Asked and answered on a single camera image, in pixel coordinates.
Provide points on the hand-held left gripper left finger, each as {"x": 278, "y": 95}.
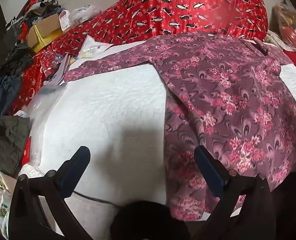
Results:
{"x": 74, "y": 170}

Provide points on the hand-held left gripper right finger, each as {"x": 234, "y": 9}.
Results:
{"x": 209, "y": 172}

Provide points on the purple floral shirt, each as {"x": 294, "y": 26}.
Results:
{"x": 225, "y": 92}

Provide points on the pile of mixed clothes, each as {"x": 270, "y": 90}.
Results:
{"x": 41, "y": 5}

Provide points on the red card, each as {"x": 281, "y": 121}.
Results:
{"x": 27, "y": 152}

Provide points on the clear plastic bag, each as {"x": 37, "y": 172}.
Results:
{"x": 41, "y": 115}

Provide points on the dark green cloth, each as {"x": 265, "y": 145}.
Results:
{"x": 8, "y": 142}

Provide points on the white quilted bedspread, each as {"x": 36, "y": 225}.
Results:
{"x": 112, "y": 105}

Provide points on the white flower print cloth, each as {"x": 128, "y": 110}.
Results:
{"x": 1, "y": 200}

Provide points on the white folded envelopes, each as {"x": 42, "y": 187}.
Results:
{"x": 59, "y": 72}

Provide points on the blue cloth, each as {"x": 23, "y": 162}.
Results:
{"x": 2, "y": 95}

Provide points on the black cloth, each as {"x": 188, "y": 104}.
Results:
{"x": 17, "y": 60}

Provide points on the cardboard box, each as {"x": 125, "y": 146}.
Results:
{"x": 45, "y": 28}

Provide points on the pink label packet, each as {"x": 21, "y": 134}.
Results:
{"x": 64, "y": 20}

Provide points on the white plastic bag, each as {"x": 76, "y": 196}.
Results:
{"x": 84, "y": 13}

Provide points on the plush toy in plastic bag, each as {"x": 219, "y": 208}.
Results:
{"x": 290, "y": 27}

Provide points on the red penguin print blanket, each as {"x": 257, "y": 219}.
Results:
{"x": 188, "y": 7}

